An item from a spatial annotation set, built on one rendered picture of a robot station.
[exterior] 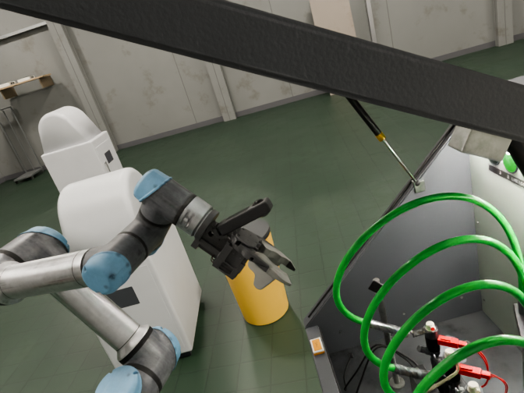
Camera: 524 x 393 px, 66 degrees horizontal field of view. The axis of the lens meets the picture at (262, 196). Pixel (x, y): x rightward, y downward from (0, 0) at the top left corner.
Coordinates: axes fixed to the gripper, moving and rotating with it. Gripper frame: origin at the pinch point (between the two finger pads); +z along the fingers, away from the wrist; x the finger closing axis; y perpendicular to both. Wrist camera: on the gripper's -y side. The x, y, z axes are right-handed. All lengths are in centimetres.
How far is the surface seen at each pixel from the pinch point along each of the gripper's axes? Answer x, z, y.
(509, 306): -32, 57, -14
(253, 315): -165, 22, 106
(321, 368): -19.3, 24.5, 25.1
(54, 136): -417, -304, 201
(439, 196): 0.4, 13.5, -28.5
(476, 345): 22.3, 23.2, -15.4
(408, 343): -38, 46, 13
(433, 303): 15.5, 18.3, -15.3
